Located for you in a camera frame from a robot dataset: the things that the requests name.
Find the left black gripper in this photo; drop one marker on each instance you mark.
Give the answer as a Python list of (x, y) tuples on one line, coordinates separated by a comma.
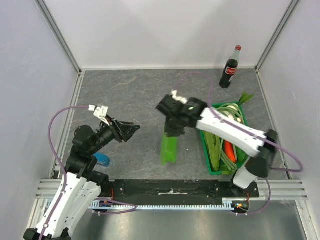
[(125, 135)]

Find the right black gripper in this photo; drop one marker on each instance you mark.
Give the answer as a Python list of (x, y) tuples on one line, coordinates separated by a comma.
[(172, 123)]

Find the green paper box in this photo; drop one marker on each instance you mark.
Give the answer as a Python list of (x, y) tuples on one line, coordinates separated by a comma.
[(168, 151)]

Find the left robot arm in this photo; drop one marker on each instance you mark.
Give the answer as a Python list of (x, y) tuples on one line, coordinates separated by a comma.
[(81, 184)]

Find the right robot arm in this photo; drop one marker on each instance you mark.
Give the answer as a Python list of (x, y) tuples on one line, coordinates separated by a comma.
[(258, 145)]

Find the blue small box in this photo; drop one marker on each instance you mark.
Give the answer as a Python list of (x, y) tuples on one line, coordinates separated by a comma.
[(102, 159)]

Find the green plastic tray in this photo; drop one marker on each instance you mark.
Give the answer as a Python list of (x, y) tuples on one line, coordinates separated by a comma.
[(211, 148)]

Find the orange carrot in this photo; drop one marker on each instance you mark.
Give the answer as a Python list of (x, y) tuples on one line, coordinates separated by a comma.
[(229, 151)]

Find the green long beans bundle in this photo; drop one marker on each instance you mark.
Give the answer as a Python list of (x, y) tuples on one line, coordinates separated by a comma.
[(230, 110)]

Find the cola glass bottle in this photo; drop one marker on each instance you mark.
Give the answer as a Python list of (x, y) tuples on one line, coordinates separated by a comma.
[(230, 68)]

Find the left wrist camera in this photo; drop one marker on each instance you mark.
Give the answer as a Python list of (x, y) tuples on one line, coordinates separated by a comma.
[(100, 112)]

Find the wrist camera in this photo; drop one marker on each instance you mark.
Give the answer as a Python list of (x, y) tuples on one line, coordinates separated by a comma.
[(100, 112), (176, 97)]

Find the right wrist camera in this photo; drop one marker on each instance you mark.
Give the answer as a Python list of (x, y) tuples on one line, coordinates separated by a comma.
[(176, 97)]

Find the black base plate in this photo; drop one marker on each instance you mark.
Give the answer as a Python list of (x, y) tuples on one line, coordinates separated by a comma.
[(175, 192)]

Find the grey cable duct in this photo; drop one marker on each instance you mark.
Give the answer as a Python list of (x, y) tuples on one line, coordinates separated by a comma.
[(226, 205)]

